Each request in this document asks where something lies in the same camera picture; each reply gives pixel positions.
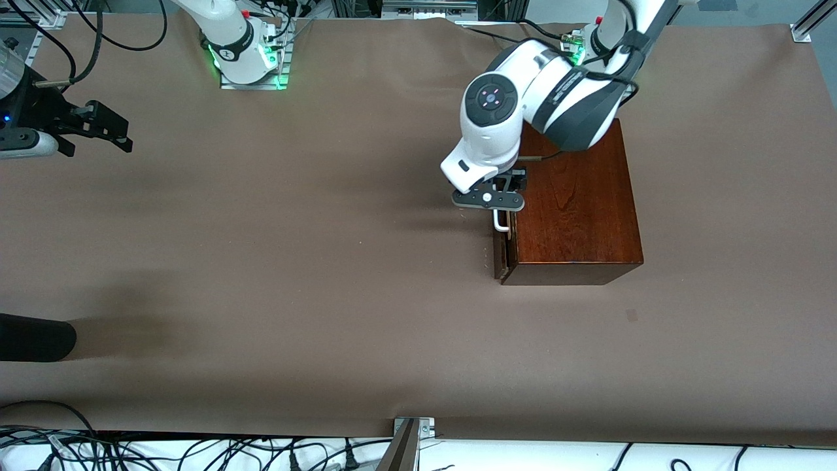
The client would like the wooden drawer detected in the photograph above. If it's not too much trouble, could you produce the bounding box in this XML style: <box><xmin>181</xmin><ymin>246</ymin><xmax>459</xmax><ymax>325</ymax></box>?
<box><xmin>492</xmin><ymin>209</ymin><xmax>517</xmax><ymax>281</ymax></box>

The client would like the dark wooden drawer cabinet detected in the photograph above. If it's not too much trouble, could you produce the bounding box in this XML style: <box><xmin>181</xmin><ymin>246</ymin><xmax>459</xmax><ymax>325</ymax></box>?
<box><xmin>500</xmin><ymin>118</ymin><xmax>643</xmax><ymax>286</ymax></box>

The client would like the brown paper table cover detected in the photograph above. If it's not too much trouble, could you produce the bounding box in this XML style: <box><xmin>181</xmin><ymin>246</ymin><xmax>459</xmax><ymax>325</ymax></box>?
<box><xmin>0</xmin><ymin>12</ymin><xmax>837</xmax><ymax>447</ymax></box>

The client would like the black cylinder object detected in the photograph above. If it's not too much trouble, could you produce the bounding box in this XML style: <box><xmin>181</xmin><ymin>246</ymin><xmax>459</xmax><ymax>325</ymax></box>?
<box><xmin>0</xmin><ymin>313</ymin><xmax>77</xmax><ymax>362</ymax></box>

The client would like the aluminium profile bar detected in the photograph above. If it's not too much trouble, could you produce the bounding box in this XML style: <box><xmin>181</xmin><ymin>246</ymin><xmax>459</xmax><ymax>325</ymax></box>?
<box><xmin>374</xmin><ymin>419</ymin><xmax>420</xmax><ymax>471</ymax></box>

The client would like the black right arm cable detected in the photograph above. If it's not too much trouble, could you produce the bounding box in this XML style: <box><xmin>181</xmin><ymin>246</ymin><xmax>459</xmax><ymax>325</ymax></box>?
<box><xmin>7</xmin><ymin>0</ymin><xmax>169</xmax><ymax>89</ymax></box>

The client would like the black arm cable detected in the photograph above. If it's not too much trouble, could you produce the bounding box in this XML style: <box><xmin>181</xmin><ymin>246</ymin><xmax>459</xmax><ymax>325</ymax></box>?
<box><xmin>7</xmin><ymin>0</ymin><xmax>169</xmax><ymax>89</ymax></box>
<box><xmin>520</xmin><ymin>26</ymin><xmax>648</xmax><ymax>161</ymax></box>

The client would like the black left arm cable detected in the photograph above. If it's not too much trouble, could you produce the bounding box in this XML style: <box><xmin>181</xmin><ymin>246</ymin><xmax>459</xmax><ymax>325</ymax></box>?
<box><xmin>520</xmin><ymin>26</ymin><xmax>648</xmax><ymax>161</ymax></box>

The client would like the perforated aluminium edge rail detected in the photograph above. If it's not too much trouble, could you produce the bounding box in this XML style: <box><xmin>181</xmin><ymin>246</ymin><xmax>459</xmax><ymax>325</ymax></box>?
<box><xmin>0</xmin><ymin>7</ymin><xmax>66</xmax><ymax>60</ymax></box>

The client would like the black base power cable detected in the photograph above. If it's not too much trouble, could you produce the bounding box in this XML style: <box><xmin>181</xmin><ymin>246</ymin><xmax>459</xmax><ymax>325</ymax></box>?
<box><xmin>458</xmin><ymin>18</ymin><xmax>570</xmax><ymax>53</ymax></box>

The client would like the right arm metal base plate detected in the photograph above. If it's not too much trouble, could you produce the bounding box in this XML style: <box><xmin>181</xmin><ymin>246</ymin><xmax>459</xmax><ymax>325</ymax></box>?
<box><xmin>220</xmin><ymin>18</ymin><xmax>292</xmax><ymax>91</ymax></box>

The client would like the aluminium frame equipment rack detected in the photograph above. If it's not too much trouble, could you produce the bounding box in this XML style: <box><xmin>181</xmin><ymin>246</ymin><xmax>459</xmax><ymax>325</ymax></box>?
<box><xmin>330</xmin><ymin>0</ymin><xmax>524</xmax><ymax>20</ymax></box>

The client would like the small metal corner bracket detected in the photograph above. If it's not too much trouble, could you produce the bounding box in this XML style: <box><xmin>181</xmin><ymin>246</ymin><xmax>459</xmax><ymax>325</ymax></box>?
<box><xmin>393</xmin><ymin>417</ymin><xmax>436</xmax><ymax>440</ymax></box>

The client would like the black looping floor cable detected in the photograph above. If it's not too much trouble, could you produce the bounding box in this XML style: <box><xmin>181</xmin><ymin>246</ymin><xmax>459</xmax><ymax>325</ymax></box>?
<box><xmin>0</xmin><ymin>400</ymin><xmax>100</xmax><ymax>471</ymax></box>

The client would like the aluminium frame corner bracket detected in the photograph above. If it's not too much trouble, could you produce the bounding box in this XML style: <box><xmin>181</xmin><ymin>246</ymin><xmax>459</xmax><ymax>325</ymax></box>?
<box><xmin>790</xmin><ymin>0</ymin><xmax>837</xmax><ymax>43</ymax></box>

